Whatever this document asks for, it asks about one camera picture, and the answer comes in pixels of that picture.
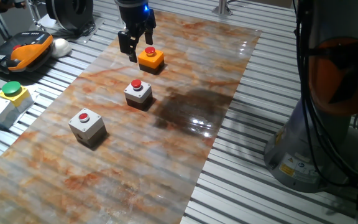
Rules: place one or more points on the grey box red mushroom button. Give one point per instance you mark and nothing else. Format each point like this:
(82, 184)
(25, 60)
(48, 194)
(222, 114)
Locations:
(138, 93)

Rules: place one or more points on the orange box red mushroom button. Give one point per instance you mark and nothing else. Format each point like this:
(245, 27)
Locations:
(150, 60)

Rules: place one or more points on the silver aluminium upright post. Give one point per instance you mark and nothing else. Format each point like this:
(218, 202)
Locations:
(222, 7)

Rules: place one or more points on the grey box flat red button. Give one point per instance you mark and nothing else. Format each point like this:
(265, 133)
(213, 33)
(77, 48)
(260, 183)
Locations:
(87, 127)

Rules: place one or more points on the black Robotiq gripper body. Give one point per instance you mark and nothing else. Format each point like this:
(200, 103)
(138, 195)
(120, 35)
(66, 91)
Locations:
(134, 15)

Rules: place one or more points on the white computer mouse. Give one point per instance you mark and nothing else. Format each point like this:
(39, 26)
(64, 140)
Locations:
(61, 47)

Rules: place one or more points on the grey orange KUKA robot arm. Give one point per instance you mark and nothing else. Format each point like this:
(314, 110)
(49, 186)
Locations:
(319, 140)

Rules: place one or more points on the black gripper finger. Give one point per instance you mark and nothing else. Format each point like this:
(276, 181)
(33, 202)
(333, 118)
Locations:
(131, 43)
(149, 36)

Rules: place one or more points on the yellow box green mushroom button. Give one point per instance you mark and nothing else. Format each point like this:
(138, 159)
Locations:
(15, 93)

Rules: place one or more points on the grey metal base plate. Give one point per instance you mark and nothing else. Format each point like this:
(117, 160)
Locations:
(90, 36)

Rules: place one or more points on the marble pattern table mat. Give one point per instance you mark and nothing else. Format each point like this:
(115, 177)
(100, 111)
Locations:
(135, 171)

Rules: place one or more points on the orange black teach pendant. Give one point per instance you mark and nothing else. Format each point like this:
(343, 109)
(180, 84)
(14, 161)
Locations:
(20, 51)

